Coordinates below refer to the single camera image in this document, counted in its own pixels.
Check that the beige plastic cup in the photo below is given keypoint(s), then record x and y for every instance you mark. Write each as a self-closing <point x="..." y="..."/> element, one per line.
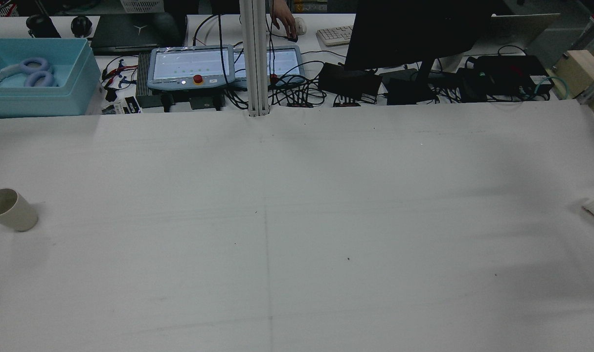
<point x="18" y="215"/>

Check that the black power brick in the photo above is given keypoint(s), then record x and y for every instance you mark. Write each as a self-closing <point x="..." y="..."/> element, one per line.
<point x="348" y="80"/>

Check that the teach pendant with red button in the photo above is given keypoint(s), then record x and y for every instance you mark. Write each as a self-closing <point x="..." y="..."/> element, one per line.
<point x="285" y="61"/>
<point x="189" y="63"/>

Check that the black adapter block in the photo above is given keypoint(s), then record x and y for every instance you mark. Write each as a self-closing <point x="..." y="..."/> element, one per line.
<point x="206" y="102"/>
<point x="155" y="101"/>

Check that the white keyboard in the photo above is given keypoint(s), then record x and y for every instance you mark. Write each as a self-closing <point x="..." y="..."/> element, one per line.
<point x="333" y="35"/>

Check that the white computer mouse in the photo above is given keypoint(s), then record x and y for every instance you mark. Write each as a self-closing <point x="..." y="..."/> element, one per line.
<point x="302" y="27"/>

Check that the person in red shirt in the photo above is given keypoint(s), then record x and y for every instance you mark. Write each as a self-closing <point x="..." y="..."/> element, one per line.
<point x="283" y="19"/>

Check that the black labelled box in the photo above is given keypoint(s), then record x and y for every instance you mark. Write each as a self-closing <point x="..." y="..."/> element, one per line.
<point x="130" y="104"/>

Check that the black monitor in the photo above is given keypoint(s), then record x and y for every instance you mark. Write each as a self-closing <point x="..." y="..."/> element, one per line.
<point x="414" y="34"/>

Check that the gray ribbed metal box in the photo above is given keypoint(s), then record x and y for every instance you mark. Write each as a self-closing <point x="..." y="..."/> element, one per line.
<point x="143" y="73"/>

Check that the dark laptop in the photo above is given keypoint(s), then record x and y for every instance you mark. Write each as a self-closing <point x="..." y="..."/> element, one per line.
<point x="125" y="34"/>

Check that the light blue storage box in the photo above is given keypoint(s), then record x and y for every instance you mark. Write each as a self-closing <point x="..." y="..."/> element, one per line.
<point x="81" y="93"/>

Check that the white plastic basket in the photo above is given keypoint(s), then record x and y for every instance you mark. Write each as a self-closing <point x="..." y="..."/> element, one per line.
<point x="140" y="6"/>

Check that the black electronics box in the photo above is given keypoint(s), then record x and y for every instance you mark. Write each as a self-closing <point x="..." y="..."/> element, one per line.
<point x="510" y="71"/>

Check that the black rounded gadget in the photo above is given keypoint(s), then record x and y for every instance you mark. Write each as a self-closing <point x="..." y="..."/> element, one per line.
<point x="40" y="24"/>
<point x="81" y="25"/>

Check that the beige flat board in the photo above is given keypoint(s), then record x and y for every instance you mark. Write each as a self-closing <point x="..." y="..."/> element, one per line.
<point x="527" y="29"/>

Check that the wooden block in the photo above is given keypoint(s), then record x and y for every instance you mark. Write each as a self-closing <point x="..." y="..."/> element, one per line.
<point x="583" y="66"/>

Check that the lilac headphones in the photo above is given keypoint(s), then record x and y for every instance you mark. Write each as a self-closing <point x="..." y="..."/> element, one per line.
<point x="3" y="73"/>

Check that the aluminium profile post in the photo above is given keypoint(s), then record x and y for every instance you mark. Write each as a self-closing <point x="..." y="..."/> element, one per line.
<point x="255" y="58"/>

